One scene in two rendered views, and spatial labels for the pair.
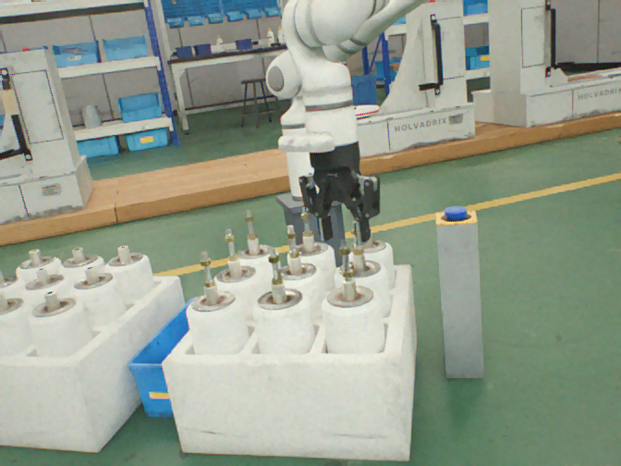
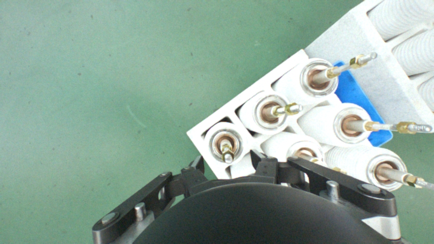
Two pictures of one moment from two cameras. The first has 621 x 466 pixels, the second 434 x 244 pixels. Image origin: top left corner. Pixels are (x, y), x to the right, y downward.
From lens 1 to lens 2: 0.79 m
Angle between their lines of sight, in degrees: 74
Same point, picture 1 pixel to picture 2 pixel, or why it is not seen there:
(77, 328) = (395, 10)
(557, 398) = not seen: hidden behind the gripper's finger
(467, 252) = not seen: outside the picture
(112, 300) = (425, 50)
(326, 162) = (170, 229)
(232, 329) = (284, 83)
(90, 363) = (350, 27)
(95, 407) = (322, 41)
